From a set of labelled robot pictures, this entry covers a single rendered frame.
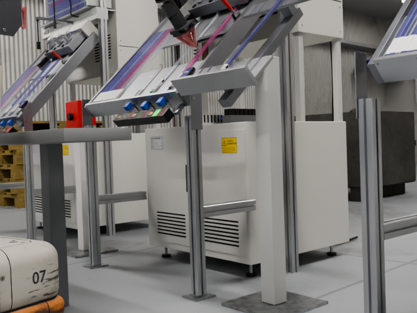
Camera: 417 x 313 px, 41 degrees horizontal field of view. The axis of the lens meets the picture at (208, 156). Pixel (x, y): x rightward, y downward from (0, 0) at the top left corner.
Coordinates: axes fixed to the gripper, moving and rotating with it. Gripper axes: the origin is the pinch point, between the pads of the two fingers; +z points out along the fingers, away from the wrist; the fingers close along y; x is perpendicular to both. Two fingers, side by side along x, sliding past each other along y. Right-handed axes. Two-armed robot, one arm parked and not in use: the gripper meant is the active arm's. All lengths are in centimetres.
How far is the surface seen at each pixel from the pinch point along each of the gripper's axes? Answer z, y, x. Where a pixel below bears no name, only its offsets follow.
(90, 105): 1, 43, 32
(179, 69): 1.8, -4.3, 15.8
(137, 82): 1.8, 21.1, 19.2
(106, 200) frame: 41, 50, 52
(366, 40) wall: 405, 474, -759
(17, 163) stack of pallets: 71, 329, -10
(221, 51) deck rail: 2.6, -21.0, 6.7
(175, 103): 6.5, -14.4, 32.3
